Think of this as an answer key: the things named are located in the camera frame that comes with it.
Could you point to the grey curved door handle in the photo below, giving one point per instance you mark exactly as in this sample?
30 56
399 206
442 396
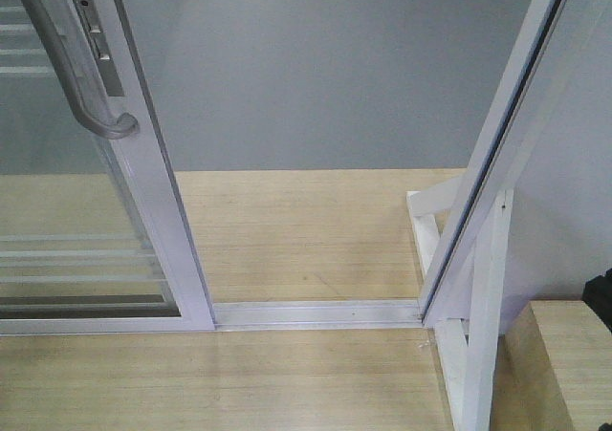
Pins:
115 128

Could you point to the white sliding glass door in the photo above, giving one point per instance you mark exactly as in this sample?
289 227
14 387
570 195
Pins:
94 235

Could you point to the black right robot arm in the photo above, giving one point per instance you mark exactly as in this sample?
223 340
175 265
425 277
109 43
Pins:
597 291

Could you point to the silver door lock plate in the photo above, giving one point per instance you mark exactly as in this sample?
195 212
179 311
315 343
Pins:
90 22

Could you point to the light wooden platform board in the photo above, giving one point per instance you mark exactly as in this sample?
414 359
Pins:
265 236

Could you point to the aluminium floor track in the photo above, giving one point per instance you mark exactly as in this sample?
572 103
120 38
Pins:
318 315

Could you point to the white triangular support brace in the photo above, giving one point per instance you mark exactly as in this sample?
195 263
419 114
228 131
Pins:
466 332

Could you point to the light wooden step block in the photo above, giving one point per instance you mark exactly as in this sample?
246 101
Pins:
560 353

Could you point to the white outer door frame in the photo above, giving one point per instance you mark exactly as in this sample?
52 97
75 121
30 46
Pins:
539 68

